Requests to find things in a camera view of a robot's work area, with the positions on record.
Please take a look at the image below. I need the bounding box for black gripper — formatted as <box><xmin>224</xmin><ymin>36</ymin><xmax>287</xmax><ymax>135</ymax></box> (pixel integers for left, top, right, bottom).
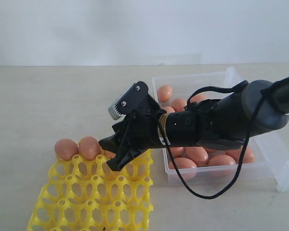
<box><xmin>98</xmin><ymin>95</ymin><xmax>200</xmax><ymax>171</ymax></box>

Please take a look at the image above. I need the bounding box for brown egg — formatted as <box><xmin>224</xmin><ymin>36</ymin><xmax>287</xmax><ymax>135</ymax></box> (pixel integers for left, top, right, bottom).
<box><xmin>104</xmin><ymin>150</ymin><xmax>116</xmax><ymax>159</ymax></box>
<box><xmin>168</xmin><ymin>157</ymin><xmax>197</xmax><ymax>181</ymax></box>
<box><xmin>190</xmin><ymin>93</ymin><xmax>207</xmax><ymax>103</ymax></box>
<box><xmin>79</xmin><ymin>136</ymin><xmax>101</xmax><ymax>160</ymax></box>
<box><xmin>170</xmin><ymin>147</ymin><xmax>184</xmax><ymax>158</ymax></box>
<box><xmin>157</xmin><ymin>85</ymin><xmax>173</xmax><ymax>103</ymax></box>
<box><xmin>208</xmin><ymin>154</ymin><xmax>236</xmax><ymax>177</ymax></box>
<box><xmin>54</xmin><ymin>139</ymin><xmax>79</xmax><ymax>161</ymax></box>
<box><xmin>171</xmin><ymin>98</ymin><xmax>187</xmax><ymax>112</ymax></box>
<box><xmin>185</xmin><ymin>147</ymin><xmax>209</xmax><ymax>167</ymax></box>
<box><xmin>226</xmin><ymin>145</ymin><xmax>255</xmax><ymax>164</ymax></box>

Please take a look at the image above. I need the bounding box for yellow plastic egg tray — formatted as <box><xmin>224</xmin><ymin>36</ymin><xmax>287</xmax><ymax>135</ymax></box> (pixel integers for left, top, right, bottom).
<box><xmin>27</xmin><ymin>151</ymin><xmax>154</xmax><ymax>231</ymax></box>

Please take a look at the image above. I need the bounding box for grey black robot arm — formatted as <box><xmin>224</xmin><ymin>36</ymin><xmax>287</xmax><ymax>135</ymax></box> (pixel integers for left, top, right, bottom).
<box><xmin>99</xmin><ymin>77</ymin><xmax>289</xmax><ymax>171</ymax></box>

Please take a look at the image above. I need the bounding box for brown egg left edge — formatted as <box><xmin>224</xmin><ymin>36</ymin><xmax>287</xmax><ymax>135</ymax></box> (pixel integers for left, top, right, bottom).
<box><xmin>162</xmin><ymin>106</ymin><xmax>175</xmax><ymax>114</ymax></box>

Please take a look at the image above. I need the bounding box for clear plastic container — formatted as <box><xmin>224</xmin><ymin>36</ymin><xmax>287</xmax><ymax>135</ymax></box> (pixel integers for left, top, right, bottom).
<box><xmin>152</xmin><ymin>67</ymin><xmax>289</xmax><ymax>192</ymax></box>

